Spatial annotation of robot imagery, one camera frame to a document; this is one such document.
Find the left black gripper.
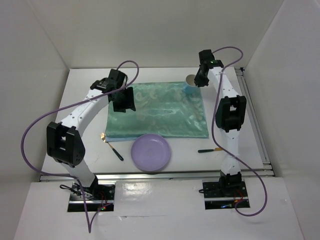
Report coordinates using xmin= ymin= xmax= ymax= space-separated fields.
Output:
xmin=111 ymin=86 xmax=136 ymax=113

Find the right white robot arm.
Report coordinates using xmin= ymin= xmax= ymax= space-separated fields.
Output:
xmin=194 ymin=49 xmax=247 ymax=196

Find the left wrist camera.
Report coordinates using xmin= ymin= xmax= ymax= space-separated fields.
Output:
xmin=107 ymin=69 xmax=128 ymax=86

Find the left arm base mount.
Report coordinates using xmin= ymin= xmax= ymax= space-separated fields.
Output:
xmin=59 ymin=183 xmax=116 ymax=213

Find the gold knife green handle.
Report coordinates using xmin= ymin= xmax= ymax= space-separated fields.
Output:
xmin=197 ymin=147 xmax=222 ymax=153

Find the teal satin placemat cloth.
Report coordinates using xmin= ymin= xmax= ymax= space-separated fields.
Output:
xmin=105 ymin=82 xmax=209 ymax=142

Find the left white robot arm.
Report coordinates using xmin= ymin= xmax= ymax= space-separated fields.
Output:
xmin=46 ymin=69 xmax=136 ymax=200

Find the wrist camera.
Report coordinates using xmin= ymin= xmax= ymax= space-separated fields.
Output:
xmin=107 ymin=69 xmax=128 ymax=86
xmin=198 ymin=49 xmax=215 ymax=64

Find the gold fork green handle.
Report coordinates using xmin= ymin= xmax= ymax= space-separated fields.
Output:
xmin=100 ymin=132 xmax=124 ymax=162

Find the purple plate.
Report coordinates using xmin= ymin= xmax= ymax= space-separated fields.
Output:
xmin=130 ymin=133 xmax=172 ymax=172

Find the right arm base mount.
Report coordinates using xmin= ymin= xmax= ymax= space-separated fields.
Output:
xmin=198 ymin=181 xmax=250 ymax=210

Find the aluminium frame rail front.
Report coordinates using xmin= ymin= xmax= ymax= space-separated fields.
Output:
xmin=39 ymin=165 xmax=275 ymax=182

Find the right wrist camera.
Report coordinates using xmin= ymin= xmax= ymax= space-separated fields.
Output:
xmin=198 ymin=49 xmax=215 ymax=64

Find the light blue mug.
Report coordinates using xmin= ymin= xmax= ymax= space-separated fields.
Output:
xmin=182 ymin=74 xmax=198 ymax=94

